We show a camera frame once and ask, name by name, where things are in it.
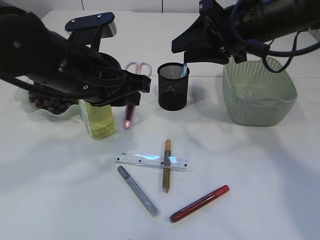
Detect gold glitter pen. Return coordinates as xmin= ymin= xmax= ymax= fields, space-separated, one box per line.
xmin=162 ymin=139 xmax=172 ymax=193

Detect yellow tea bottle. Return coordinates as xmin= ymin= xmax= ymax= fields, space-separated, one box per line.
xmin=78 ymin=99 xmax=116 ymax=140

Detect silver glitter pen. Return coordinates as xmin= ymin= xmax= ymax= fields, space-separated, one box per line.
xmin=117 ymin=166 xmax=160 ymax=218

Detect purple grape bunch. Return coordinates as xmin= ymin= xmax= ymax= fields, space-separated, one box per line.
xmin=28 ymin=91 xmax=77 ymax=115

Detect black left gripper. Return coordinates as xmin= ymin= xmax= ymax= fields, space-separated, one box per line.
xmin=32 ymin=48 xmax=151 ymax=107

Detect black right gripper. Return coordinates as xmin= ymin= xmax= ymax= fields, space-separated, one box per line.
xmin=171 ymin=0 xmax=247 ymax=65

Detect clear plastic ruler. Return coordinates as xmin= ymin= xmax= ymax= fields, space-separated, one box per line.
xmin=115 ymin=152 xmax=189 ymax=172

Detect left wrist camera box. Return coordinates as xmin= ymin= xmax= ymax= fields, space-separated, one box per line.
xmin=64 ymin=12 xmax=117 ymax=45

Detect clear plastic sheet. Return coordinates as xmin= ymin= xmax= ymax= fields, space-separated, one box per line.
xmin=241 ymin=88 xmax=254 ymax=99

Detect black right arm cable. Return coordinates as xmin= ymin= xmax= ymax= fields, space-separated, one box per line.
xmin=231 ymin=0 xmax=320 ymax=73

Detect green woven plastic basket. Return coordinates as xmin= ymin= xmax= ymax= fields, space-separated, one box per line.
xmin=222 ymin=58 xmax=298 ymax=127

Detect red glitter pen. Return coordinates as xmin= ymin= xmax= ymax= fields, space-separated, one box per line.
xmin=169 ymin=185 xmax=230 ymax=223

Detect green wavy glass plate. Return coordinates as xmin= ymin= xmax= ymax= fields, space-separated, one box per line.
xmin=14 ymin=88 xmax=83 ymax=123

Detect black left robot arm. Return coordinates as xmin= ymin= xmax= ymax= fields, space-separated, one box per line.
xmin=0 ymin=3 xmax=151 ymax=107

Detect blue safety scissors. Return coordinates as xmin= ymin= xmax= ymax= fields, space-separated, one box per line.
xmin=179 ymin=63 xmax=188 ymax=78

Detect pink purple safety scissors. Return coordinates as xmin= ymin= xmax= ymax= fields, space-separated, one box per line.
xmin=122 ymin=62 xmax=152 ymax=131

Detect black mesh pen holder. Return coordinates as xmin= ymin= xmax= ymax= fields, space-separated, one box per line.
xmin=157 ymin=62 xmax=190 ymax=111

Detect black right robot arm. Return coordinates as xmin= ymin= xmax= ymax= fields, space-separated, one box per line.
xmin=171 ymin=0 xmax=320 ymax=65

